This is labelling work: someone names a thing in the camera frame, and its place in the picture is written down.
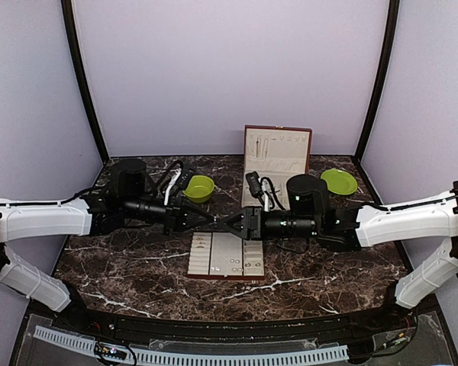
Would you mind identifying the white slotted cable duct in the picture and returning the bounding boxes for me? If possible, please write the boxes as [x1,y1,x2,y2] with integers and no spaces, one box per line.
[32,326,349,365]

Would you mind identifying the right black frame post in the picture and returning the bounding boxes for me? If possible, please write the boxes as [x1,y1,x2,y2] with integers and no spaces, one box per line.
[353,0,400,163]

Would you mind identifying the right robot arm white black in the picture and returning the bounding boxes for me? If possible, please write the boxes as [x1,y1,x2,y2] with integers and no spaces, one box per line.
[218,175,458,331]

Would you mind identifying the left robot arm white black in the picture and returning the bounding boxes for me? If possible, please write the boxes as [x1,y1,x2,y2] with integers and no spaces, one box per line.
[0,159,216,332]

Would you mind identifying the green bowl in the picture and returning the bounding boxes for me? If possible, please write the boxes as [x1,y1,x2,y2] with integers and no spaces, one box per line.
[182,175,215,204]

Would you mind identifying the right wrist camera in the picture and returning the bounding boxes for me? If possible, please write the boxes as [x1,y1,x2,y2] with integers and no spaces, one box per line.
[245,171,283,212]

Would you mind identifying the small circuit board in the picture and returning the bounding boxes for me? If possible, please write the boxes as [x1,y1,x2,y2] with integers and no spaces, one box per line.
[94,342,127,360]

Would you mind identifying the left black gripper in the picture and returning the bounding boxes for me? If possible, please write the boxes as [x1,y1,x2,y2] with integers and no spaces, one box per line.
[122,192,214,236]

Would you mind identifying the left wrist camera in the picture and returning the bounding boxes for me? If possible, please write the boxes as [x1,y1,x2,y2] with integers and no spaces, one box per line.
[163,168,196,206]

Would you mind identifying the gold necklaces in lid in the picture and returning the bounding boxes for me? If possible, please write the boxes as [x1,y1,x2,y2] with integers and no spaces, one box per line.
[251,133,270,159]

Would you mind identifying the red jewelry box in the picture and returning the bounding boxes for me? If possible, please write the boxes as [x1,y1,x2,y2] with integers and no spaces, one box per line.
[244,125,312,209]

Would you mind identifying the green plate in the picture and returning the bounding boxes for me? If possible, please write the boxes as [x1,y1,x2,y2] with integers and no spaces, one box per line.
[321,169,358,196]

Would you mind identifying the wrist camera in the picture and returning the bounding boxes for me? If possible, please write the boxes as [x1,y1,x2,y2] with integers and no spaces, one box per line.
[163,168,196,206]
[245,171,283,212]

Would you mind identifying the red jewelry tray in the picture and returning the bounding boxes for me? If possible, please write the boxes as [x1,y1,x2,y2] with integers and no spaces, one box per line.
[187,232,265,281]

